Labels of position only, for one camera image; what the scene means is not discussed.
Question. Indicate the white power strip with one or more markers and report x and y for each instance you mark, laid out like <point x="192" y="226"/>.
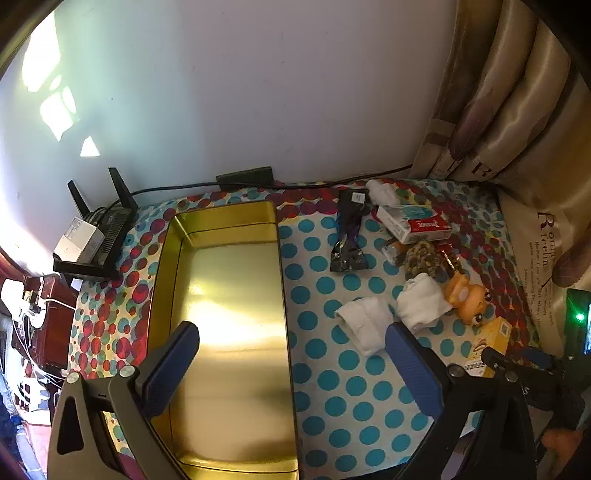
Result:
<point x="16" y="300"/>

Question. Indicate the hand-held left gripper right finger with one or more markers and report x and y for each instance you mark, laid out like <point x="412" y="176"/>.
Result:
<point x="412" y="367"/>

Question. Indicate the red wooden cabinet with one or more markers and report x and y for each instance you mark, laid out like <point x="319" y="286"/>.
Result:
<point x="55" y="314"/>

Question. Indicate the white network device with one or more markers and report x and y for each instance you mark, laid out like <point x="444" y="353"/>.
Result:
<point x="78" y="240"/>

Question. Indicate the yellow cardboard box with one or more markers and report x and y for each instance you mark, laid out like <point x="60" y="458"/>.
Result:
<point x="494" y="344"/>

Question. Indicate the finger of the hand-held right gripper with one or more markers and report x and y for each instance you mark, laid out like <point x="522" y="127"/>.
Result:
<point x="541" y="359"/>
<point x="493" y="357"/>

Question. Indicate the gold metal tin box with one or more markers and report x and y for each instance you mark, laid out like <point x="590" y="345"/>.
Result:
<point x="231" y="323"/>

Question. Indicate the white rolled sock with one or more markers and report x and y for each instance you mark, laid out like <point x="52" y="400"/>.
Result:
<point x="382" y="193"/>
<point x="422" y="302"/>
<point x="367" y="323"/>

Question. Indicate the person's right hand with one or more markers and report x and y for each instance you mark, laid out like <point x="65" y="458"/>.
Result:
<point x="561" y="444"/>

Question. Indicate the black power adapter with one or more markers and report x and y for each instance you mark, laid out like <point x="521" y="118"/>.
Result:
<point x="244" y="177"/>

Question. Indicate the black snack packet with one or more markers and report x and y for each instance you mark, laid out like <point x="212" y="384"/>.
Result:
<point x="347" y="230"/>

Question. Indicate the polka dot tablecloth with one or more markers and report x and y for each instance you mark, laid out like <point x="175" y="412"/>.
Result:
<point x="332" y="369"/>

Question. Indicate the black router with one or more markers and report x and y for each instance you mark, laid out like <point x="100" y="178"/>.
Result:
<point x="113" y="230"/>

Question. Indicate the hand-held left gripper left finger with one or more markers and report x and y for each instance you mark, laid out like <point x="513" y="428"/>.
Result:
<point x="170" y="367"/>

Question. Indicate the red and white box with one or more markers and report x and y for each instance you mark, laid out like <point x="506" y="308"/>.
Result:
<point x="415" y="224"/>

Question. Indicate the orange toy figure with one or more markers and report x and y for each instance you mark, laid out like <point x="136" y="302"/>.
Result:
<point x="466" y="300"/>

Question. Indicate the beige printed curtain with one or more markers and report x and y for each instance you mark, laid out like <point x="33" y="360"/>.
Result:
<point x="508" y="115"/>

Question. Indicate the small clear yellow bottle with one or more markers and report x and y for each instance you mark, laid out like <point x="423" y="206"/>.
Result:
<point x="393" y="252"/>

